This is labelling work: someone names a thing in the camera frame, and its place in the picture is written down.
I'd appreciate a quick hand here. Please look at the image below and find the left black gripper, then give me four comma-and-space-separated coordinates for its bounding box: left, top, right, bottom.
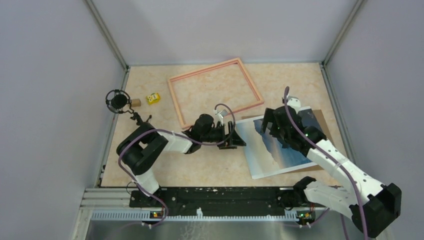
200, 120, 246, 149

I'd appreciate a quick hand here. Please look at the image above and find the blue mountain landscape photo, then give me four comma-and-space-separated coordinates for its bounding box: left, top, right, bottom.
236, 115, 322, 180

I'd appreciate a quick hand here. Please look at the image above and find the brown cardboard backing board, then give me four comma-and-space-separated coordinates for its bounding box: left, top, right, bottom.
241, 109, 337, 174

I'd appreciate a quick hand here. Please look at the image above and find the pink wooden picture frame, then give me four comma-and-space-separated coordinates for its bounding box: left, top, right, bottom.
168, 57, 265, 129

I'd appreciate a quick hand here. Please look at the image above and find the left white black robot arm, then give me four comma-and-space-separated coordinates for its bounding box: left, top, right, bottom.
116, 114, 247, 207

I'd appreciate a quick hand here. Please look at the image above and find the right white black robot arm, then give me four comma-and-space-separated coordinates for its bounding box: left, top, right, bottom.
260, 105, 402, 238

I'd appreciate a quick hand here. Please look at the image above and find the yellow toy cube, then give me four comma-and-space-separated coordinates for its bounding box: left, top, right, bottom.
146, 92, 161, 105

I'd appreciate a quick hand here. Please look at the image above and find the small wooden block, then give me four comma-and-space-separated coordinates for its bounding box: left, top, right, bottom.
131, 98, 142, 108

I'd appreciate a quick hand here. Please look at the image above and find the black microphone on tripod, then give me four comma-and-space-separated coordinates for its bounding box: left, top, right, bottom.
105, 89, 153, 126

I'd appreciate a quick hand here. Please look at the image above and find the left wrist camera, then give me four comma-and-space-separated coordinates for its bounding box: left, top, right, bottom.
214, 109, 229, 124

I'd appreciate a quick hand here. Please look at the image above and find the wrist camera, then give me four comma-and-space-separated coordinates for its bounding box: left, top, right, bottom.
287, 96, 302, 113
214, 109, 229, 124

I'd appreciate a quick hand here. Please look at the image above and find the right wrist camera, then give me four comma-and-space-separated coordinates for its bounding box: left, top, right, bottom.
287, 96, 302, 113

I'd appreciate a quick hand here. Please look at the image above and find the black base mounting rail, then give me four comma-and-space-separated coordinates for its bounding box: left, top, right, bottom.
129, 186, 318, 217

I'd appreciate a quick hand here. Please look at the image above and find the white cable duct strip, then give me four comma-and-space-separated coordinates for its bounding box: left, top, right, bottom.
90, 209, 299, 222

